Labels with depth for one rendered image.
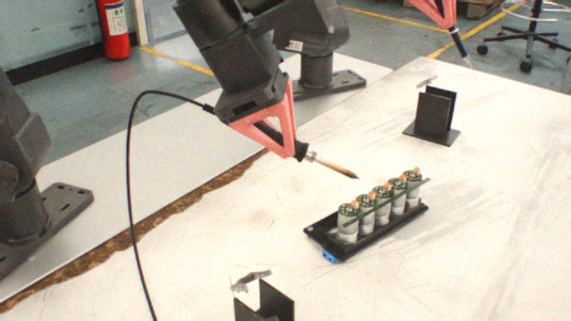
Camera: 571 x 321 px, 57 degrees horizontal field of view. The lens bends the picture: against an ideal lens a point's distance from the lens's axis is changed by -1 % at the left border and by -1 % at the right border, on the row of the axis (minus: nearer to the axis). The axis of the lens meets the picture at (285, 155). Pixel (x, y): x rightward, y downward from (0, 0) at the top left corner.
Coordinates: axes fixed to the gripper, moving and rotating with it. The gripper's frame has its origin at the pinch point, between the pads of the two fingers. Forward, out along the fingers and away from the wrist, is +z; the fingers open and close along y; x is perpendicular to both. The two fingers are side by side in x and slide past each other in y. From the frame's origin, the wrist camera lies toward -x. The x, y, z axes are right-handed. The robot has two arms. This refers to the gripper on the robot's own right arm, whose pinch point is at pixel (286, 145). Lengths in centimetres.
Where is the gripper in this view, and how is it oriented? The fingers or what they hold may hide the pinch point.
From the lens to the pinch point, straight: 61.1
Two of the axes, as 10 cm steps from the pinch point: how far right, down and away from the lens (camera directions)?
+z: 4.6, 7.8, 4.2
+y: 1.1, -5.2, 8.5
